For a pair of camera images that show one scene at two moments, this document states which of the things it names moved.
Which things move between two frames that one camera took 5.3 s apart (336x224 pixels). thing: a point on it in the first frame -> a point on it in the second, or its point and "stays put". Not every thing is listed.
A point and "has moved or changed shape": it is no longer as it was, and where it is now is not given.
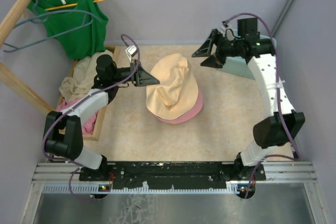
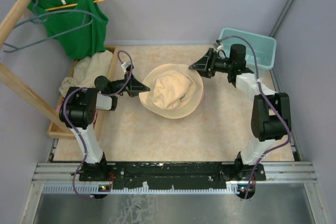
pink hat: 188,116 has moved or changed shape
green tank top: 74,17 stays put
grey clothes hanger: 42,17 stays put
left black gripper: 142,77 -> 134,86
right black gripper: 205,49 -> 206,66
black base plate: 171,175 stays put
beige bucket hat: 177,92 has moved or changed shape
